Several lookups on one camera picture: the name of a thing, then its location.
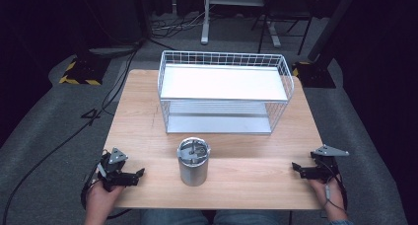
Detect black chair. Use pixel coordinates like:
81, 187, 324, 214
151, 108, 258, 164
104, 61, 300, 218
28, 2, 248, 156
250, 0, 314, 56

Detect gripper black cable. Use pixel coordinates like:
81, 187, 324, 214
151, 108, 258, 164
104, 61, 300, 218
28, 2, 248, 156
318, 158, 349, 213
80, 148, 133, 220

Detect black slanted pole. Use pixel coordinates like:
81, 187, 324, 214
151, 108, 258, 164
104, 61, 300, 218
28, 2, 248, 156
307, 0, 362, 63

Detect striped black stand base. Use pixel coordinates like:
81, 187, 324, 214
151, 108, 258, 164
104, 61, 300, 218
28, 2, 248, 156
291, 60, 337, 89
58, 55, 112, 87

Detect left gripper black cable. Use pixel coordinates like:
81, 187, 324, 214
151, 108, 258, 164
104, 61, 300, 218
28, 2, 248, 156
80, 148, 133, 220

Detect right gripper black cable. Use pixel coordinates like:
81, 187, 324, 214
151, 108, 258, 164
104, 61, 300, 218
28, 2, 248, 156
318, 158, 349, 213

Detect person's left hand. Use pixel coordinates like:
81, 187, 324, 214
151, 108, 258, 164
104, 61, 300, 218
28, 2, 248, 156
85, 180, 125, 217

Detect person's right hand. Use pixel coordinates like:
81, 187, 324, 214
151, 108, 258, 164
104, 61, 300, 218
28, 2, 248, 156
308, 177, 347, 217

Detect bundle of floor cables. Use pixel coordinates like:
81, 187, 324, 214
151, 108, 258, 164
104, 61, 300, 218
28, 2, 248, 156
150, 9, 212, 39

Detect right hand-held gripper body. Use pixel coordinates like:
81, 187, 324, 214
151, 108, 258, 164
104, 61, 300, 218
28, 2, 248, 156
310, 144, 350, 184

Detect long black floor cable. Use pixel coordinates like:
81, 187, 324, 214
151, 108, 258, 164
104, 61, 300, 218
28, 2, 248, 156
0, 40, 146, 225

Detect white wire storage rack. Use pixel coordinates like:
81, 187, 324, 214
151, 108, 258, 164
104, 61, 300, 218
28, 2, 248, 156
157, 49, 296, 135

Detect person's legs in jeans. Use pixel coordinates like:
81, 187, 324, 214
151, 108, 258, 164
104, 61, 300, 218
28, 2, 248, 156
140, 208, 292, 225

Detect silver metal cup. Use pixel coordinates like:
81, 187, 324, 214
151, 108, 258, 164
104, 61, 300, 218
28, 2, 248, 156
176, 136, 212, 188

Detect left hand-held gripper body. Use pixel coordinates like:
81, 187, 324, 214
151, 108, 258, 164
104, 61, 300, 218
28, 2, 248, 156
97, 147, 132, 192

